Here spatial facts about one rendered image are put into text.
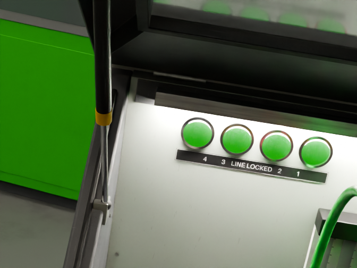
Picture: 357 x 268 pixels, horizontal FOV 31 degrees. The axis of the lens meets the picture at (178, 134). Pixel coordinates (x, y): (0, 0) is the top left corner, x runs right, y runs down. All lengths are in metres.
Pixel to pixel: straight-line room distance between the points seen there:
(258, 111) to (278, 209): 0.18
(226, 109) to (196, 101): 0.04
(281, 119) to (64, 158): 2.62
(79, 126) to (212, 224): 2.40
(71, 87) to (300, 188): 2.43
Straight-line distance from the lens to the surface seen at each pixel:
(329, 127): 0.97
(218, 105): 0.94
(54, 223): 3.50
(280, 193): 1.03
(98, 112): 0.75
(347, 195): 0.86
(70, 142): 3.45
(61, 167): 3.53
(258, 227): 1.05
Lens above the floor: 1.72
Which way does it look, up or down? 20 degrees down
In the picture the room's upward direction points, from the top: 9 degrees clockwise
